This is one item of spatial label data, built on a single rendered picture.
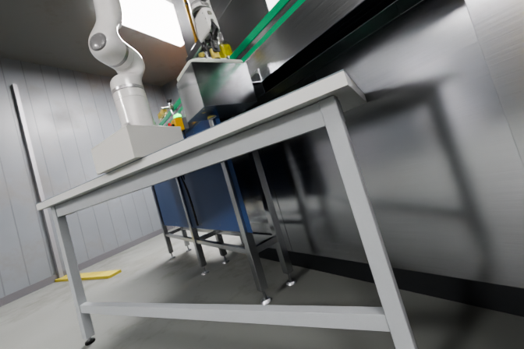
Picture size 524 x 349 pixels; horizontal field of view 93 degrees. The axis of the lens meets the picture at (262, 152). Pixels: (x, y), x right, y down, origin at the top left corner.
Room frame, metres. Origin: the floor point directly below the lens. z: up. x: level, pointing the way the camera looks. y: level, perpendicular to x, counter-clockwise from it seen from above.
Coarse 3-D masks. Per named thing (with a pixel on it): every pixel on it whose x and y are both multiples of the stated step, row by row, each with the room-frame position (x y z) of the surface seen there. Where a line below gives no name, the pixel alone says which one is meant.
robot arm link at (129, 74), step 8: (128, 48) 0.97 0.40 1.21; (128, 56) 0.97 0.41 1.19; (136, 56) 1.02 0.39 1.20; (128, 64) 0.99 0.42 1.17; (136, 64) 1.02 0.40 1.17; (144, 64) 1.08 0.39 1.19; (120, 72) 1.02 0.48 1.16; (128, 72) 1.00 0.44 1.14; (136, 72) 0.99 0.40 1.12; (112, 80) 0.93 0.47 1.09; (120, 80) 0.92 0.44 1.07; (128, 80) 0.93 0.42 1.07; (136, 80) 0.96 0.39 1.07; (112, 88) 0.93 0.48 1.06; (120, 88) 0.92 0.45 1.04
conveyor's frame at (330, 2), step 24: (312, 0) 0.71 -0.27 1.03; (336, 0) 0.65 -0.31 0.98; (360, 0) 0.60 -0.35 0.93; (384, 0) 0.67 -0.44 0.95; (288, 24) 0.79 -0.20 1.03; (312, 24) 0.73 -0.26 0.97; (336, 24) 0.79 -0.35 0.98; (360, 24) 0.73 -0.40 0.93; (264, 48) 0.90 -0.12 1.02; (288, 48) 0.82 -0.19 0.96; (312, 48) 0.88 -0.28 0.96; (264, 72) 0.93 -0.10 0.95; (288, 72) 1.00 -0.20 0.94
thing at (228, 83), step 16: (192, 64) 0.79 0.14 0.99; (208, 64) 0.83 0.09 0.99; (224, 64) 0.86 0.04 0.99; (240, 64) 0.90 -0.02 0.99; (192, 80) 0.81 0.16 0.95; (208, 80) 0.81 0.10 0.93; (224, 80) 0.85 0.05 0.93; (240, 80) 0.89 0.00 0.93; (256, 80) 0.98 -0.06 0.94; (192, 96) 0.84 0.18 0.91; (208, 96) 0.80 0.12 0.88; (224, 96) 0.84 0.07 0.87; (240, 96) 0.88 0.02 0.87; (256, 96) 1.00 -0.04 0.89; (192, 112) 0.87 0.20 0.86; (208, 112) 0.87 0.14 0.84; (224, 112) 0.94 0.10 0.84; (240, 112) 1.01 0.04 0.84
